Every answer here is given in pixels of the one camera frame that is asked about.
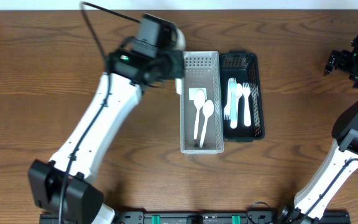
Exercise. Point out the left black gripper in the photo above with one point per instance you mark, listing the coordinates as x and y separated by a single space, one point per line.
173 64

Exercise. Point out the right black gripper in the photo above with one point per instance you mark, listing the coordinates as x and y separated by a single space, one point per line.
346 63

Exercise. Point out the white plastic spoon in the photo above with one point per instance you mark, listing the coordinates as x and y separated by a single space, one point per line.
179 85
237 95
199 100

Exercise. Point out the white plastic spoon horizontal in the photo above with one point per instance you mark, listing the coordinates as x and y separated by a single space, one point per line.
208 110

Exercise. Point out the white plastic fork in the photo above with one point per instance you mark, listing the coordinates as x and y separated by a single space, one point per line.
233 87
246 94
227 107

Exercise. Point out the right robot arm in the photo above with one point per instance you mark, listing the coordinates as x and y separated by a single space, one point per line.
309 205

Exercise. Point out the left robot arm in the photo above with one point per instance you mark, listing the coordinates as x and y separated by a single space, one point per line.
64 185

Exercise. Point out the clear plastic basket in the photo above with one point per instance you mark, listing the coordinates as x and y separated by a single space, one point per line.
201 116

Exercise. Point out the black plastic basket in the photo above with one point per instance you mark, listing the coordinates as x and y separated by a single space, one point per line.
244 67

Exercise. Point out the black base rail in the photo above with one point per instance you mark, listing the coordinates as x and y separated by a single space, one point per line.
254 216

